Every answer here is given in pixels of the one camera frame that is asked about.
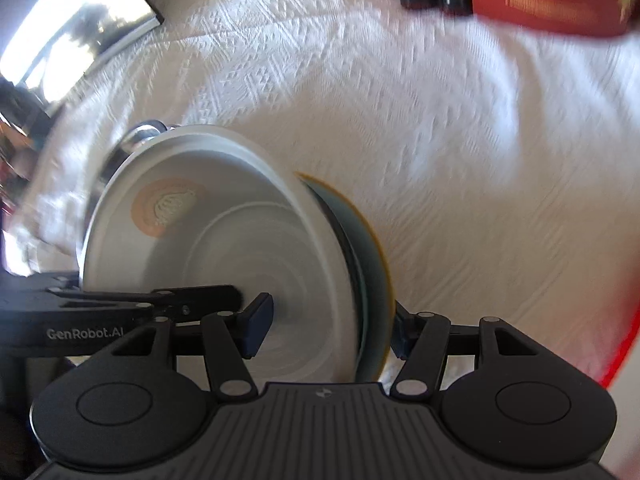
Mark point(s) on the steel pot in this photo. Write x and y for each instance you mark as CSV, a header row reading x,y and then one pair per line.
x,y
142,132

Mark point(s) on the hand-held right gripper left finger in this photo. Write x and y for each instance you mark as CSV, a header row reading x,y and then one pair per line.
x,y
257,327

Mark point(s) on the glossy framed panel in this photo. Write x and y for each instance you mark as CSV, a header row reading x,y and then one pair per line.
x,y
75,25

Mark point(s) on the yellow-rimmed plate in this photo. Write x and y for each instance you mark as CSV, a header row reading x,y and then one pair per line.
x,y
362,270

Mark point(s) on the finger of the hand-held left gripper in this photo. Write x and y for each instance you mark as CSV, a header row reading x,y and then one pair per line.
x,y
200,299

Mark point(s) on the white bowl with orange print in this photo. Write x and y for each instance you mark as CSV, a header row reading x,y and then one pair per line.
x,y
225,260

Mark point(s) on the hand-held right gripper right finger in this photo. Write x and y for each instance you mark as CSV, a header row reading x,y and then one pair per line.
x,y
400,342

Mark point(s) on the red curved object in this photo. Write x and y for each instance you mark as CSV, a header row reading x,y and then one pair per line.
x,y
625,355

